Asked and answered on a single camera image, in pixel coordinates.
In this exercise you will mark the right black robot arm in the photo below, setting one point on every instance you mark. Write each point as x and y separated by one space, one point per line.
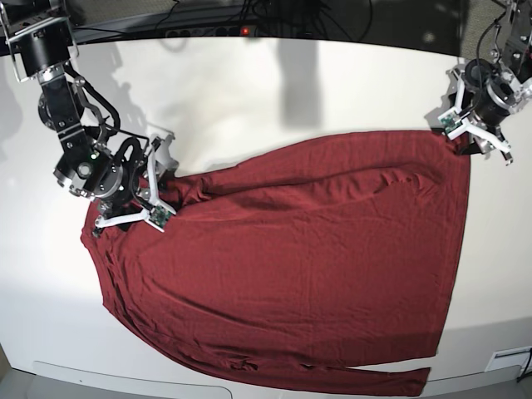
42 47

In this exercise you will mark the black power strip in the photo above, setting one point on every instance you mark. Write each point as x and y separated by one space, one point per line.
246 30

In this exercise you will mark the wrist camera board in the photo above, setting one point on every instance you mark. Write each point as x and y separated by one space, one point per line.
159 217
450 121

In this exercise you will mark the red long-sleeve T-shirt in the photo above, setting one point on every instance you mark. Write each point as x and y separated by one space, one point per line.
299 269

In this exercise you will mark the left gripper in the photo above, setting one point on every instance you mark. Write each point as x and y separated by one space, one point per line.
484 96

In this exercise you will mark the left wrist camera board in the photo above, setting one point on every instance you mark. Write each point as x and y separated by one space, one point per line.
450 121

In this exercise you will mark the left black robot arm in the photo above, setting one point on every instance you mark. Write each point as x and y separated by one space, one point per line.
506 43

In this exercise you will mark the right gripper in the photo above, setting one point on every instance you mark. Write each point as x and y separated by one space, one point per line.
116 179

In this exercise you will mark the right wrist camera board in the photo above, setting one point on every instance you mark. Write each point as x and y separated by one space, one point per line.
159 217

